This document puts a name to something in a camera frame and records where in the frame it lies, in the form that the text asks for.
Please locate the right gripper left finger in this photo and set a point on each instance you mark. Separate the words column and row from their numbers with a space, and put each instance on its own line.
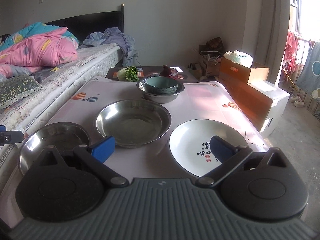
column 94, row 157

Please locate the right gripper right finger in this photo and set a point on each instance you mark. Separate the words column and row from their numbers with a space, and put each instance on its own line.
column 231, row 158

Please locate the shallow steel dish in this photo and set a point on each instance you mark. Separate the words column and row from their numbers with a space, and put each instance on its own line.
column 63, row 135

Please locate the white ceramic plate with calligraphy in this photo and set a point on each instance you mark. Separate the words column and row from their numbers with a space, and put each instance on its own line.
column 189, row 144

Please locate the large steel bowl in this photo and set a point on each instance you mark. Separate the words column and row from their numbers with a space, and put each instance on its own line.
column 133, row 123

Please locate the medium steel bowl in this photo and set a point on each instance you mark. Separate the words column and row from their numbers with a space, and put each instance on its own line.
column 159, row 98

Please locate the teal ceramic bowl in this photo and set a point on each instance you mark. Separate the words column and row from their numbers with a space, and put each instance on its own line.
column 161, row 85

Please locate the green floral pillow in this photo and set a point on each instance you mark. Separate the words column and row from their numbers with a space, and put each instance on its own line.
column 17, row 88

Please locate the white mattress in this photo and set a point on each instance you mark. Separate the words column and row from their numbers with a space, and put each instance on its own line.
column 33, row 112

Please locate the white box under orange box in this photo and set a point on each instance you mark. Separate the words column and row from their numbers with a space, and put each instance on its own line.
column 261, row 101

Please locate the orange cardboard box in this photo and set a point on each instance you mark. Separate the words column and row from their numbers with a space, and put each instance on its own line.
column 256, row 72

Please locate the pair of sneakers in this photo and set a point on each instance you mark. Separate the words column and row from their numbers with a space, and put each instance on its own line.
column 297, row 102

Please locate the green bok choy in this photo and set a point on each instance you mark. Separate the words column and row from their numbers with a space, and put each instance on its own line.
column 129, row 74

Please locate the dark printed flat box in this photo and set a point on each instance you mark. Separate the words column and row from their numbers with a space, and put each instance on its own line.
column 184, row 76

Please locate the pink quilt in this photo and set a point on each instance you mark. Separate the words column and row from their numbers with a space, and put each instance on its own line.
column 34, row 47

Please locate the white plastic bag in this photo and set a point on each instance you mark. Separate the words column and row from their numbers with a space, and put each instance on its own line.
column 239, row 57

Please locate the open brown cardboard box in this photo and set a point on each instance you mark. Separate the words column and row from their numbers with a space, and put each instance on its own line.
column 209, row 57

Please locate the red onion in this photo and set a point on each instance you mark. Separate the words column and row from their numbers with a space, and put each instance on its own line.
column 169, row 72

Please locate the blue hanging cloth with circles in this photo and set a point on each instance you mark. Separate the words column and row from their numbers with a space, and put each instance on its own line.
column 308, row 79

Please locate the blue-grey crumpled clothes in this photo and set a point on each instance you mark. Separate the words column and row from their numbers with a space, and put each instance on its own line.
column 114, row 35

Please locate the black headboard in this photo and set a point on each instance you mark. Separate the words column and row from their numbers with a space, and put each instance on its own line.
column 83, row 25

